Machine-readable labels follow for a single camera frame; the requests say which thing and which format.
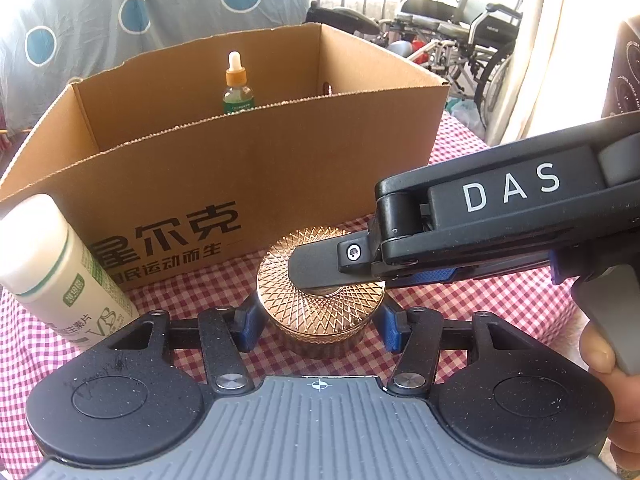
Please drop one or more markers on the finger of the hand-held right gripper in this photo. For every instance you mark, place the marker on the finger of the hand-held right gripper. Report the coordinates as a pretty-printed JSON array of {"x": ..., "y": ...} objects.
[
  {"x": 325, "y": 265},
  {"x": 430, "y": 275}
]

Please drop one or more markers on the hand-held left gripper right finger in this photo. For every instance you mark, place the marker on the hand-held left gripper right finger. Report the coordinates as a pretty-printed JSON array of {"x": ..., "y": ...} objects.
[{"x": 391, "y": 330}]

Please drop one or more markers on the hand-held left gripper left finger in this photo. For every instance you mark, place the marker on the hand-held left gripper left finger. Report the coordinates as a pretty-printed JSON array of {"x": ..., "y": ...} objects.
[{"x": 250, "y": 330}]

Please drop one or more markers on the gold lid cosmetic jar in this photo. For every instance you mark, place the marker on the gold lid cosmetic jar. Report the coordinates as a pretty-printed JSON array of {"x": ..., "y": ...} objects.
[{"x": 320, "y": 320}]

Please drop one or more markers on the brown cardboard box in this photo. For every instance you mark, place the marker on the brown cardboard box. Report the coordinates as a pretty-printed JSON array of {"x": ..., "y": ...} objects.
[{"x": 300, "y": 170}]

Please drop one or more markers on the green dropper bottle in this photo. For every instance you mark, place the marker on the green dropper bottle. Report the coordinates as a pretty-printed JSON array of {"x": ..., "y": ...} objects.
[{"x": 237, "y": 95}]

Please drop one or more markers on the person's right hand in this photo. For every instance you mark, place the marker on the person's right hand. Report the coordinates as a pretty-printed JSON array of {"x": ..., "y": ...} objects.
[{"x": 595, "y": 350}]

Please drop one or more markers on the red checked tablecloth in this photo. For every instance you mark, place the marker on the red checked tablecloth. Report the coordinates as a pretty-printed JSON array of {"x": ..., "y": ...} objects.
[{"x": 500, "y": 300}]

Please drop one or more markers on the folding wheelchair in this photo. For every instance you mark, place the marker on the folding wheelchair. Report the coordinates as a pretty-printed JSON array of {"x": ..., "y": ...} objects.
[{"x": 480, "y": 25}]

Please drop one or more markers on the white bottle with green label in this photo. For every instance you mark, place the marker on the white bottle with green label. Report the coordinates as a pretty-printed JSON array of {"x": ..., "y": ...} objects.
[{"x": 45, "y": 260}]

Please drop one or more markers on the black padded armrest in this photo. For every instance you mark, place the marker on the black padded armrest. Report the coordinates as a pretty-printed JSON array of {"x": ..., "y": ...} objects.
[{"x": 345, "y": 17}]

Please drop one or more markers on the blue bedsheet with shapes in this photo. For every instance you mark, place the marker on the blue bedsheet with shapes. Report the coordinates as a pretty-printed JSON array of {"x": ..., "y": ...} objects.
[{"x": 175, "y": 20}]

